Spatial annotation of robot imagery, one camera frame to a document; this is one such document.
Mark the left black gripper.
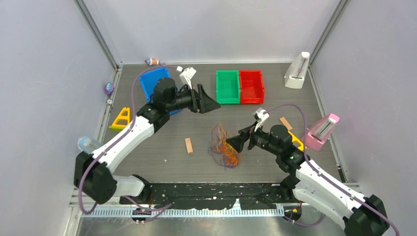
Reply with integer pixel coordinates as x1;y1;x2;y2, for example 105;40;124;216
166;84;220;114

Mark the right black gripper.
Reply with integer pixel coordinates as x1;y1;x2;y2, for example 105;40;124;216
226;120;281;156

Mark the orange cable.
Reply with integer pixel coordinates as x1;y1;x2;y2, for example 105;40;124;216
210;123;242;167

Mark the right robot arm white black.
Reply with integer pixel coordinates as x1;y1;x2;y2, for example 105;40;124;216
226;125;389;236

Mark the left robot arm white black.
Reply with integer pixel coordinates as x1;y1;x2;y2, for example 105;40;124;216
74;78;221;205

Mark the green monster toy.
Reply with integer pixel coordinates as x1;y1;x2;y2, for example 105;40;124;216
179;84;189;93

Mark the green plastic bin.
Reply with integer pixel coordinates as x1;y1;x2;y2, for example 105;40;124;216
216;70;241;104

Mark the small wooden block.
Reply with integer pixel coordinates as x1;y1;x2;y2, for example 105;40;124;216
184;138;193;154

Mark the red plastic bin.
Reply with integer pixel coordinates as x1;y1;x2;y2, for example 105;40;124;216
239;70;265;104

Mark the wooden block right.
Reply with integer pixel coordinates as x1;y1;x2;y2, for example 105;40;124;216
279;117;293;131

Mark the yellow triangle block right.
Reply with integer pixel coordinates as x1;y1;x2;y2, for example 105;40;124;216
288;130;304;151

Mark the yellow triangle block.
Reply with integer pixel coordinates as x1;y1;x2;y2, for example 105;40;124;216
109;107;131;131
288;130;304;151

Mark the blue plastic bin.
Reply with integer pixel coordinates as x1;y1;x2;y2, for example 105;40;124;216
139;67;171;102

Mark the small figurine toy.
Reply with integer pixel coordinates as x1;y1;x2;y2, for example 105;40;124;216
144;58;160;66

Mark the pink metronome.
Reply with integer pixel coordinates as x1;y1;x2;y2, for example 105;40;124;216
301;113;340;151

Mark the white metronome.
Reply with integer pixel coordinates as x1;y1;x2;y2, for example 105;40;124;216
284;52;310;89

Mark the yellow triangle block left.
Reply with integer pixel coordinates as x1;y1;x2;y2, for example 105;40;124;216
109;107;131;131

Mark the purple round toy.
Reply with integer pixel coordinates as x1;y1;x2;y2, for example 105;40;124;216
104;82;115;95

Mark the clear plastic container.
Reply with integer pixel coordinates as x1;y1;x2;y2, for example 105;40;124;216
77;136;102;154

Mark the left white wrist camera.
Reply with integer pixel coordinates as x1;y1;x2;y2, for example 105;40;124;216
176;66;197;91

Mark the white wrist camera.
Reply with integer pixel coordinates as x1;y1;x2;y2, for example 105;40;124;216
253;108;269;132
176;66;197;91

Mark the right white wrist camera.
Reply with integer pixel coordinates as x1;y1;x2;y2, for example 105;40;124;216
253;108;269;132

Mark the aluminium rail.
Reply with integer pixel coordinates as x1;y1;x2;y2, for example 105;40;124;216
69;185;327;218

